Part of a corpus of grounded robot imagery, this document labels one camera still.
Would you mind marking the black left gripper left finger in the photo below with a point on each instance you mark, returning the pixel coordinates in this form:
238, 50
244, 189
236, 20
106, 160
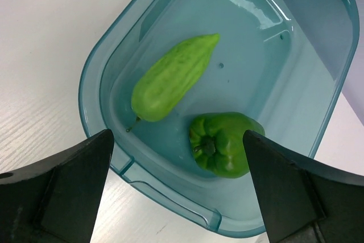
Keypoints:
57, 198

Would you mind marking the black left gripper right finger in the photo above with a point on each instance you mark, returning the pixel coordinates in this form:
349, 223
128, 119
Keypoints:
301, 199

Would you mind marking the green toy bell pepper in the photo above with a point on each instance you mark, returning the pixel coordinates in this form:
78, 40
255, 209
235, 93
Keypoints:
217, 142

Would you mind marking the light green toy vegetable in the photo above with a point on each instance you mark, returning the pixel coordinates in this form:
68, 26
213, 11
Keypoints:
160, 89

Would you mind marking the teal plastic bin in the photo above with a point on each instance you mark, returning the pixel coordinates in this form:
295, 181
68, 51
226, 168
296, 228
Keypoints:
280, 62

